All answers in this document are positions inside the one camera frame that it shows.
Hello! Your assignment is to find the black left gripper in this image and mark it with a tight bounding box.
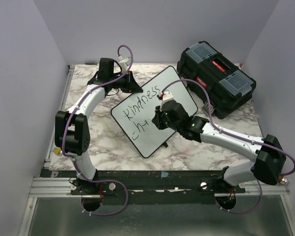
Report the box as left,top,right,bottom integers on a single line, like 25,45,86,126
110,71,143,94

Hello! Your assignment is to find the white framed whiteboard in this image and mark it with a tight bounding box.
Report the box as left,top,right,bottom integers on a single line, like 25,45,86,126
110,65,199,159

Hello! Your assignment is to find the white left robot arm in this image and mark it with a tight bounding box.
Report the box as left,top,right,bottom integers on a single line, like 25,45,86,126
55,55,143,194

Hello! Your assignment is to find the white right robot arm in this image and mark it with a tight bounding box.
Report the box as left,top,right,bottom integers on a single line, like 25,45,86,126
152,100,286,193

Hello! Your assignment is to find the black red toolbox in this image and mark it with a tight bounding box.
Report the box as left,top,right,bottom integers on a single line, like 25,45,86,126
177,41,256,119

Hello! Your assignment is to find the yellow small object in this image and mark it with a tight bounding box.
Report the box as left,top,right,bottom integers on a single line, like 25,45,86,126
52,147,62,156

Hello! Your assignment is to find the copper pipe fitting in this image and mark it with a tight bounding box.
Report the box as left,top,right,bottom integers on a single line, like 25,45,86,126
278,176,289,185

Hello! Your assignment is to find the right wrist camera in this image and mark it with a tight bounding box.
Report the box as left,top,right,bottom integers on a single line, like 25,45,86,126
158,90,174,107

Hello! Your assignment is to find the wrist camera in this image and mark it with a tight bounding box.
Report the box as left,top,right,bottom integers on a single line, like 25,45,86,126
118,55,132,73
158,90,174,107

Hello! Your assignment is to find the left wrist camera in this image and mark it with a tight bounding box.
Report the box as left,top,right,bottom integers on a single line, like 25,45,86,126
118,55,132,73

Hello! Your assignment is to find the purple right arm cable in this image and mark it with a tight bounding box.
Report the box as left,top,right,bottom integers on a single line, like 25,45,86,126
159,79,295,214

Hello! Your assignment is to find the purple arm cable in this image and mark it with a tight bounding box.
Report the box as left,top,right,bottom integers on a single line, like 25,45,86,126
62,44,129,217
159,79,295,214

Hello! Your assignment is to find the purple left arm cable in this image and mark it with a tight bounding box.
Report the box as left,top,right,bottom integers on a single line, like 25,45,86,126
62,44,129,217

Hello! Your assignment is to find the small dark wall clip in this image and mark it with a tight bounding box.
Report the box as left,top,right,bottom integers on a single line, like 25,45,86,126
85,62,97,65

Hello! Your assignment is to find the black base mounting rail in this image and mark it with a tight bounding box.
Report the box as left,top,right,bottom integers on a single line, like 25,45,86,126
38,171,245,205

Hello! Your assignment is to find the aluminium frame rail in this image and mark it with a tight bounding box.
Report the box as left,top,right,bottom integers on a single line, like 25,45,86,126
27,64,76,197

